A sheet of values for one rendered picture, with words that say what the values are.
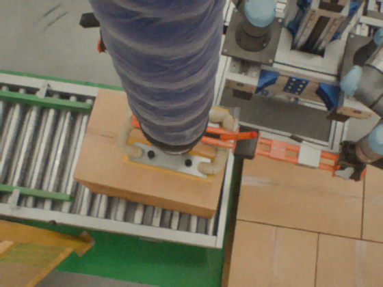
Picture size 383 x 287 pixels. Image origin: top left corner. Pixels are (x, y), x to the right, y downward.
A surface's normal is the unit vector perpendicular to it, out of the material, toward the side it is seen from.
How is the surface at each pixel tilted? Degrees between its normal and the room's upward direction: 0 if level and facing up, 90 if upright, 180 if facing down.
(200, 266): 0
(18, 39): 0
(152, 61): 81
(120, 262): 0
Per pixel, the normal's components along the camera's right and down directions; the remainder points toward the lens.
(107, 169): 0.00, -0.25
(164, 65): 0.06, 0.91
